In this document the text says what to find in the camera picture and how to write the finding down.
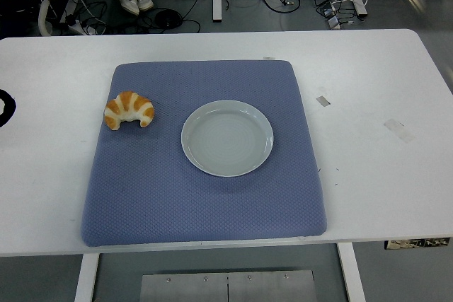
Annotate golden croissant bread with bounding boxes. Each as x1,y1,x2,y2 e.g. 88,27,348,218
103,91,156,130

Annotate white table leg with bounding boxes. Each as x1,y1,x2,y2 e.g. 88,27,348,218
74,252,101,302
336,242,367,302

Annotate white power strip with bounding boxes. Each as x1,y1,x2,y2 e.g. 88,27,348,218
67,21,88,36

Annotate white chair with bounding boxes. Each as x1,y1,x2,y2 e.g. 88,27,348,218
33,0,58,37

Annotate black cable bundle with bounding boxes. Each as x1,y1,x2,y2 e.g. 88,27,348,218
136,6,201,34

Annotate clear tape strip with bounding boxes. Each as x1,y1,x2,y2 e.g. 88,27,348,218
384,117,416,144

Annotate blue quilted mat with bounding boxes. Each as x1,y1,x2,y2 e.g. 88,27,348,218
80,59,327,248

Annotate light grey round plate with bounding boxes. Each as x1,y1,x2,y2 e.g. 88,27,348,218
180,99,275,178

